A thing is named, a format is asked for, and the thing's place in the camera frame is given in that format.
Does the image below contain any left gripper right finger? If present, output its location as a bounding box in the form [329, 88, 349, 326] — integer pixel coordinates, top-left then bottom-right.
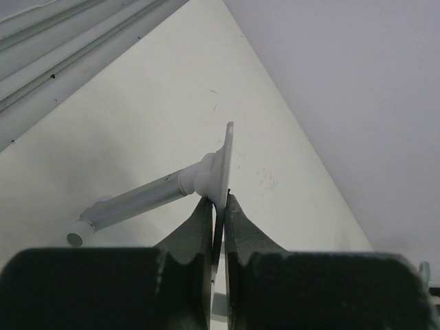
[225, 195, 430, 329]

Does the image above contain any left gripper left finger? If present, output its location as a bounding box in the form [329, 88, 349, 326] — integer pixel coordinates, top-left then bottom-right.
[1, 198, 212, 329]

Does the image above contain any white phone stand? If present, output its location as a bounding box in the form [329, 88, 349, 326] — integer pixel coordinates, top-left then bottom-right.
[65, 122, 235, 330]

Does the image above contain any left side aluminium rail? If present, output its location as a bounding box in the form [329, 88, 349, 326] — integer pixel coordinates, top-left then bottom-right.
[1, 1, 185, 149]

